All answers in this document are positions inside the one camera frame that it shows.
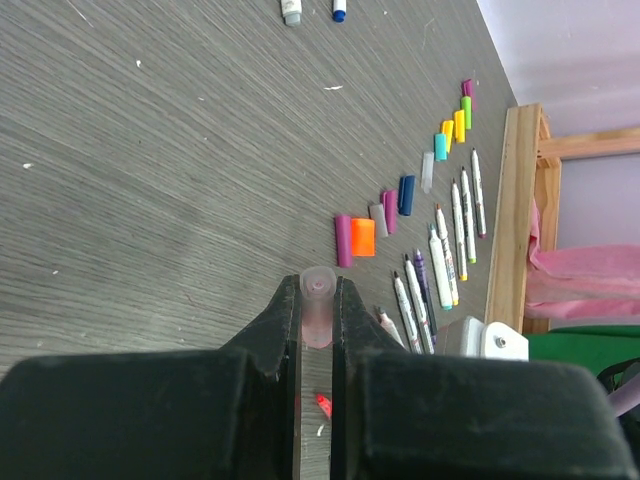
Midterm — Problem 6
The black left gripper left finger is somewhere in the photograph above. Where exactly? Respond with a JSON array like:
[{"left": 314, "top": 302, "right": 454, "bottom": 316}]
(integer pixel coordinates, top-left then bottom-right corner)
[{"left": 1, "top": 275, "right": 302, "bottom": 479}]

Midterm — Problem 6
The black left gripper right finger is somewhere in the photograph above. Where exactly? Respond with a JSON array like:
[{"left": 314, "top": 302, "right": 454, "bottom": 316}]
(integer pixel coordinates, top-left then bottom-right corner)
[{"left": 330, "top": 278, "right": 633, "bottom": 479}]

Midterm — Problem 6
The brown ended white marker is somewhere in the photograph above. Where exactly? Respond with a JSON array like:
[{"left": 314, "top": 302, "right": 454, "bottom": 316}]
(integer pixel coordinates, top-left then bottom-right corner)
[{"left": 393, "top": 271, "right": 423, "bottom": 354}]

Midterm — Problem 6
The pink translucent pen cap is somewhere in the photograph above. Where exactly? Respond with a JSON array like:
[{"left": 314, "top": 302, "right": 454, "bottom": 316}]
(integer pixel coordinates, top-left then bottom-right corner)
[{"left": 300, "top": 266, "right": 337, "bottom": 349}]

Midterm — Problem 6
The clear capped purple pen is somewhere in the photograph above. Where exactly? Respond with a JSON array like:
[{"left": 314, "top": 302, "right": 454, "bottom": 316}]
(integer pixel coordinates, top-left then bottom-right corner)
[{"left": 414, "top": 249, "right": 437, "bottom": 343}]

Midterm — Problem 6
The orange highlighter cap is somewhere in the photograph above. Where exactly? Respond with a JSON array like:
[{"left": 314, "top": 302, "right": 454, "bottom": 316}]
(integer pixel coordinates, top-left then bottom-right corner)
[{"left": 351, "top": 218, "right": 376, "bottom": 257}]

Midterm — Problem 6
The magenta pen cap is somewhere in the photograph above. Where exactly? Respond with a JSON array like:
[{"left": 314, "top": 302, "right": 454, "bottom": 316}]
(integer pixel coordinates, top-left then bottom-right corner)
[
  {"left": 334, "top": 215, "right": 353, "bottom": 268},
  {"left": 380, "top": 189, "right": 398, "bottom": 235},
  {"left": 461, "top": 79, "right": 475, "bottom": 108}
]

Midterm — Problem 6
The grey pen cap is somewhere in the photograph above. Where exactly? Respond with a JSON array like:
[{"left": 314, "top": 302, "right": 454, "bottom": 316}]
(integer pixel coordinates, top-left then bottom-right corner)
[{"left": 368, "top": 203, "right": 389, "bottom": 239}]

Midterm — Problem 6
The green capped white marker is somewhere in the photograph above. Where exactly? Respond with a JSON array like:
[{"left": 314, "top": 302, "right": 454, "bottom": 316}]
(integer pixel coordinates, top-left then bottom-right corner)
[{"left": 460, "top": 168, "right": 477, "bottom": 264}]

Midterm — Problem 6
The yellow capped white marker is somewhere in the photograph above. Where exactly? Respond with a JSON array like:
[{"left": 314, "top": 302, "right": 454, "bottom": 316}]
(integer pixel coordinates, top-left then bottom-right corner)
[{"left": 451, "top": 180, "right": 468, "bottom": 282}]

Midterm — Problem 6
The dark blue pen cap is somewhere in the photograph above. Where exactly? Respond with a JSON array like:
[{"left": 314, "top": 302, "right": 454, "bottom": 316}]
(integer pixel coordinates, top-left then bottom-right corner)
[{"left": 397, "top": 175, "right": 416, "bottom": 216}]

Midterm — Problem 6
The clear pen cap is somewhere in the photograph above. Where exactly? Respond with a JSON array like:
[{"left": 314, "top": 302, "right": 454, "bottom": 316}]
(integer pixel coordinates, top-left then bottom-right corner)
[{"left": 421, "top": 151, "right": 435, "bottom": 194}]

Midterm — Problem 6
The teal pen cap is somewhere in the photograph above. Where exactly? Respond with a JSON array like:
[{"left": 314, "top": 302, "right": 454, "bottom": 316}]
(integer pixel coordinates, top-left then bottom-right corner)
[{"left": 434, "top": 133, "right": 448, "bottom": 162}]

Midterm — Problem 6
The yellow pen cap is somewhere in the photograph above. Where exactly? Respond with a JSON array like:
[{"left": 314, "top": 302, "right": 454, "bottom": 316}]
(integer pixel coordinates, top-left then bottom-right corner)
[
  {"left": 441, "top": 119, "right": 454, "bottom": 153},
  {"left": 454, "top": 109, "right": 466, "bottom": 143}
]

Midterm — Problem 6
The green pen cap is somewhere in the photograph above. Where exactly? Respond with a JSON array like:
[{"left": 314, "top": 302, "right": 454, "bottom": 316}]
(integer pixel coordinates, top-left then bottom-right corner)
[{"left": 460, "top": 95, "right": 472, "bottom": 130}]

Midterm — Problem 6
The grey capped thin pen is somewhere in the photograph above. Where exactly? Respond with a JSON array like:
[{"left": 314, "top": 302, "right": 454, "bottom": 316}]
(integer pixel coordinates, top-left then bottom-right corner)
[{"left": 280, "top": 0, "right": 302, "bottom": 27}]

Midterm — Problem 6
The blue ended white marker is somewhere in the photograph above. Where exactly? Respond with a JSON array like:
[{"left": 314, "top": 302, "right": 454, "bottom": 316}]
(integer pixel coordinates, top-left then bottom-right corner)
[{"left": 404, "top": 254, "right": 435, "bottom": 354}]

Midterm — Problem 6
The grey capped white marker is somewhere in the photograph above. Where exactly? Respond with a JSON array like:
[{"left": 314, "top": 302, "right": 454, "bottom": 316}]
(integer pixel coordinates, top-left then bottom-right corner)
[{"left": 376, "top": 307, "right": 406, "bottom": 348}]

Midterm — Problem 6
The teal ended white marker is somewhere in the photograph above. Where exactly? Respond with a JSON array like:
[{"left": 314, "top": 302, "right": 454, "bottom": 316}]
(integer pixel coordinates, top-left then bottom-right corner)
[{"left": 429, "top": 224, "right": 453, "bottom": 310}]

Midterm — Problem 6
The yellow ended white marker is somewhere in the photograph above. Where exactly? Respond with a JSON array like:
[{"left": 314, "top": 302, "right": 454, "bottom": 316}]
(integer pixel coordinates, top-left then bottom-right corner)
[{"left": 436, "top": 203, "right": 459, "bottom": 306}]

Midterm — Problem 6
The magenta capped white marker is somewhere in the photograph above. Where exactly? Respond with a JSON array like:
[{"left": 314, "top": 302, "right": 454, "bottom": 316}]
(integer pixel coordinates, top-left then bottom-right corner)
[{"left": 471, "top": 148, "right": 487, "bottom": 238}]

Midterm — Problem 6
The green tank top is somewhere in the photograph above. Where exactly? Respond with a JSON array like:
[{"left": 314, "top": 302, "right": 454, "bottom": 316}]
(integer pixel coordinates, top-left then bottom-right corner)
[{"left": 526, "top": 325, "right": 639, "bottom": 376}]

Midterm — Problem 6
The pink t-shirt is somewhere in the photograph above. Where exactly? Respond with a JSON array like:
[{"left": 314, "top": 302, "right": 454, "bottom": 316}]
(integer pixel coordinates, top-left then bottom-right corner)
[{"left": 524, "top": 206, "right": 639, "bottom": 321}]

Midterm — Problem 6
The blue capped white marker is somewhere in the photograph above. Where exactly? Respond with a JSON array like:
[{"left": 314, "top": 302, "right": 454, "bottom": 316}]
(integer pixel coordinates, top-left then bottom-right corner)
[{"left": 332, "top": 0, "right": 346, "bottom": 23}]

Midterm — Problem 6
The wooden clothes rack frame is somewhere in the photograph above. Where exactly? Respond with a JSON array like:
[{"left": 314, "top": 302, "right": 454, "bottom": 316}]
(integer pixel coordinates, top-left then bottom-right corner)
[{"left": 485, "top": 103, "right": 639, "bottom": 334}]

